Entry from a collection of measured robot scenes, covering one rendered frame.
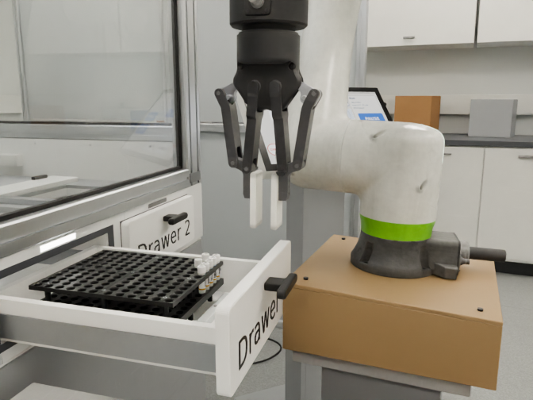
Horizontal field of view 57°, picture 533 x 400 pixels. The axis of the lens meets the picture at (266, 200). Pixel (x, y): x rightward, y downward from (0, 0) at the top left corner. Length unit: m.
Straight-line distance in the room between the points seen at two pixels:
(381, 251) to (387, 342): 0.16
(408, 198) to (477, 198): 2.75
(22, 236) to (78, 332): 0.17
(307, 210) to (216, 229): 1.10
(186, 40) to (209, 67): 1.31
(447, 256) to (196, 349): 0.46
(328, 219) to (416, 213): 0.83
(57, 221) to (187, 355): 0.33
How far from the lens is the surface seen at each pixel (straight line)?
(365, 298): 0.75
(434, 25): 3.90
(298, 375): 1.81
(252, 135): 0.60
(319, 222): 1.62
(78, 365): 0.93
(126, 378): 1.08
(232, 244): 2.59
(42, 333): 0.73
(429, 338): 0.76
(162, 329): 0.62
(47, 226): 0.82
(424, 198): 0.83
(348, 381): 0.91
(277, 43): 0.58
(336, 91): 0.89
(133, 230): 0.98
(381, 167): 0.82
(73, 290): 0.73
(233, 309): 0.57
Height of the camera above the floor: 1.15
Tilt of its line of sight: 11 degrees down
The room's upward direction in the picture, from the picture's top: straight up
